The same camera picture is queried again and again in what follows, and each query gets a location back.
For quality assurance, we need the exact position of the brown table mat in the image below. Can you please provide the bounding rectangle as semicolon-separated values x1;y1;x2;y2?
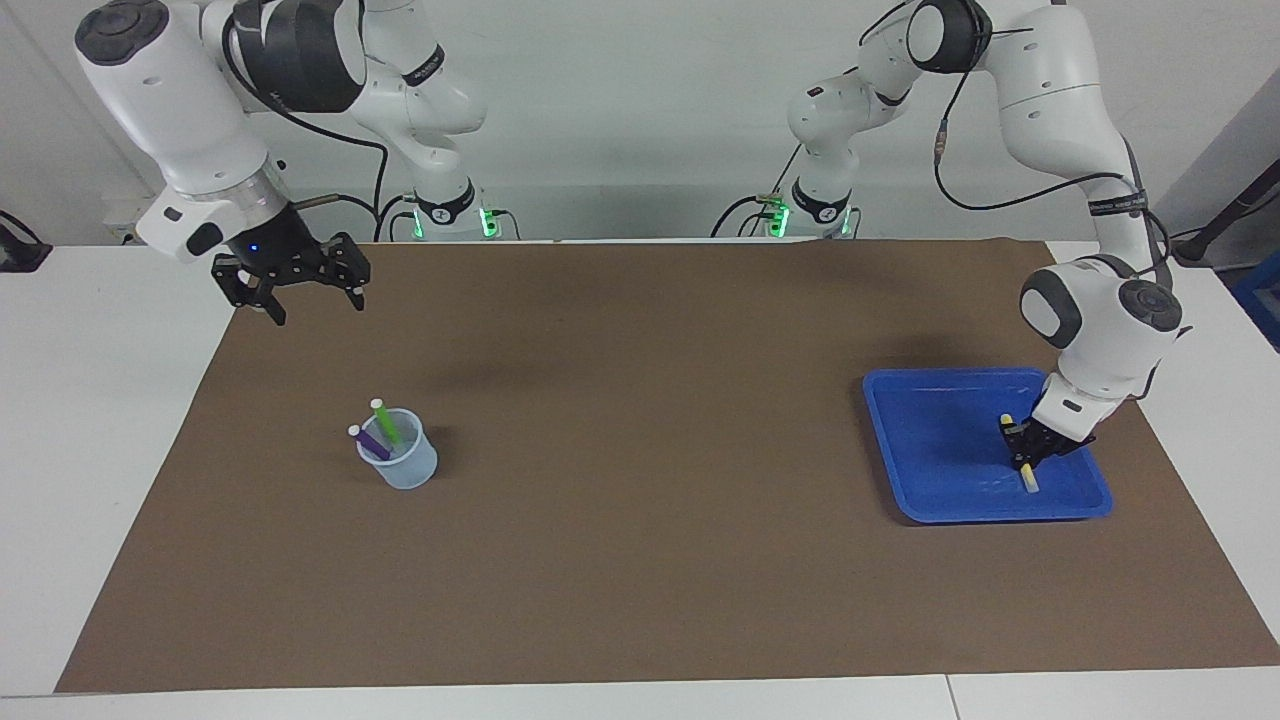
55;240;1280;693

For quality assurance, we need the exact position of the blue storage box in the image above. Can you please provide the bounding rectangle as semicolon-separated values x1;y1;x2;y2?
1228;250;1280;353

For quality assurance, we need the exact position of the black clamp mount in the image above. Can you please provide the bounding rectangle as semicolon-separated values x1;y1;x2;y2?
0;210;53;273

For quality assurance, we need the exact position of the yellow pen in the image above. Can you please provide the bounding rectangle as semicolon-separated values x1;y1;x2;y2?
1000;413;1041;493

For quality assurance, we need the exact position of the black stand pole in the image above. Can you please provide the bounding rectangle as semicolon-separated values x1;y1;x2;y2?
1165;158;1280;267

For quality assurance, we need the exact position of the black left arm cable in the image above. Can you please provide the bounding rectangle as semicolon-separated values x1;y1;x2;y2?
855;0;1171;291

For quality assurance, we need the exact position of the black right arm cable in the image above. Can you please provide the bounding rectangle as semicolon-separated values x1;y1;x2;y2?
222;0;421;241

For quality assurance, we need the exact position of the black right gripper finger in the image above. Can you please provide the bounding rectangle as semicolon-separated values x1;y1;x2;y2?
321;231;372;312
210;254;289;327

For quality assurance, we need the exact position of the blue plastic tray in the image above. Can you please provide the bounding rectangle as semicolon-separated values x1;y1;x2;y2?
862;367;1114;525

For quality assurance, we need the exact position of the white power strip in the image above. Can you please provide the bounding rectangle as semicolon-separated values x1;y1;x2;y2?
103;195;171;244

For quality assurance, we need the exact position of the black base cable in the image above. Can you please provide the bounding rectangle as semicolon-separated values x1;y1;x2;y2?
712;150;806;238

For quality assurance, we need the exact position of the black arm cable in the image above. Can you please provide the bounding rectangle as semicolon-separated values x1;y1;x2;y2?
222;0;421;241
855;0;1171;291

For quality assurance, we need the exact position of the clear plastic cup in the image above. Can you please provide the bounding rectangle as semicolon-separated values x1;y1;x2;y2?
356;407;439;491

